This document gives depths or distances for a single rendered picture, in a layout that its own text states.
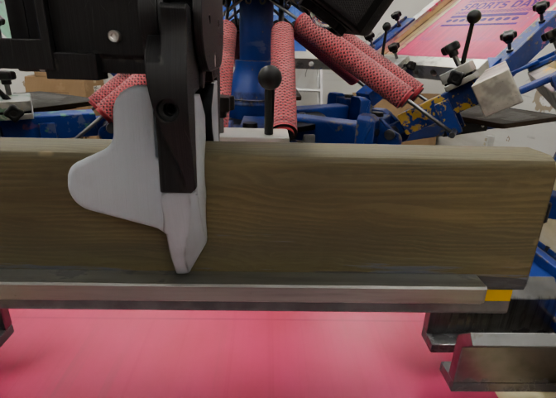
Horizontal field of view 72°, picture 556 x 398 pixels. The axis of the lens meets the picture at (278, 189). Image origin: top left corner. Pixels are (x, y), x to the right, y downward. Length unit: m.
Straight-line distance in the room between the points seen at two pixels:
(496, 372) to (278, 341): 0.16
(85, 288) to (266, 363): 0.17
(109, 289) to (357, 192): 0.13
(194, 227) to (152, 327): 0.20
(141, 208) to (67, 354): 0.21
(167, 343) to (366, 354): 0.16
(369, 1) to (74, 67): 0.12
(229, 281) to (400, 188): 0.10
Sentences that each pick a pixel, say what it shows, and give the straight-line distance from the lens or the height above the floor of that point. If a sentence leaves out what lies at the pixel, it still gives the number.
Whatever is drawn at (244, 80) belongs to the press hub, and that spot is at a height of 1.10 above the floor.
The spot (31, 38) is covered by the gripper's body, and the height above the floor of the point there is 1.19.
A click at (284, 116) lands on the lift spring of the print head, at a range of 0.68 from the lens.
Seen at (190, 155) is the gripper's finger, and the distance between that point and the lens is 0.16.
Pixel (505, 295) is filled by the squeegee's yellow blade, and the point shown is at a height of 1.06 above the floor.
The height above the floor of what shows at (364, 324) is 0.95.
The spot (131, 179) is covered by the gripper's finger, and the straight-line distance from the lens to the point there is 0.18.
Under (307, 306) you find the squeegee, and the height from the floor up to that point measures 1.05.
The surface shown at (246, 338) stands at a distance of 0.35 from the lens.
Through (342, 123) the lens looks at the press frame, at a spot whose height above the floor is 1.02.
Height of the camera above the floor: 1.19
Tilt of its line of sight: 21 degrees down
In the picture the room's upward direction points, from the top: 2 degrees clockwise
